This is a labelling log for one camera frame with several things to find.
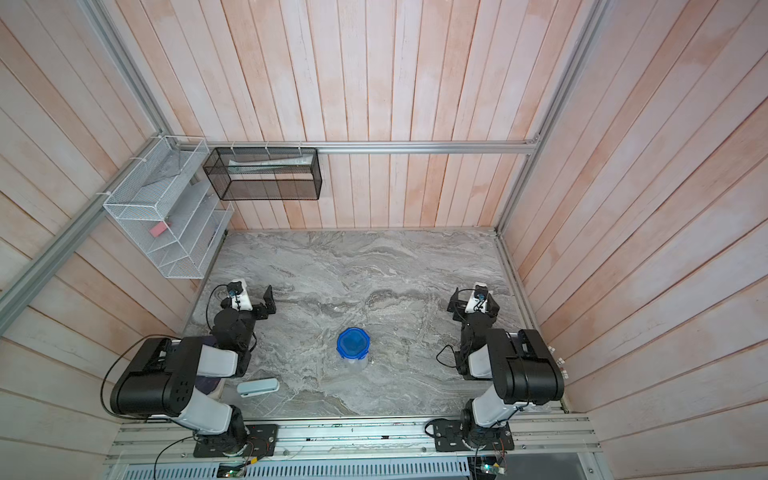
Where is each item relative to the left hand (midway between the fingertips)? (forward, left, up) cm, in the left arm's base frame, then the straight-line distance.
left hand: (258, 289), depth 91 cm
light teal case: (-27, -5, -6) cm, 28 cm away
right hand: (0, -67, +1) cm, 67 cm away
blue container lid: (-19, -31, +4) cm, 37 cm away
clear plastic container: (-22, -31, -4) cm, 38 cm away
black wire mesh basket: (+39, +3, +15) cm, 42 cm away
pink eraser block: (+8, +24, +19) cm, 31 cm away
